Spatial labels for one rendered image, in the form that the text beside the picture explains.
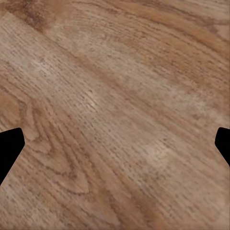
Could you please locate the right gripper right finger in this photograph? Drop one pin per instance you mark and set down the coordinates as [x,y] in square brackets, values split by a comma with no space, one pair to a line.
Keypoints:
[222,142]

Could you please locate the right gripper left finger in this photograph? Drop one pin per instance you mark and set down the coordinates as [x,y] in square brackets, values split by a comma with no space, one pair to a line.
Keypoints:
[11,144]

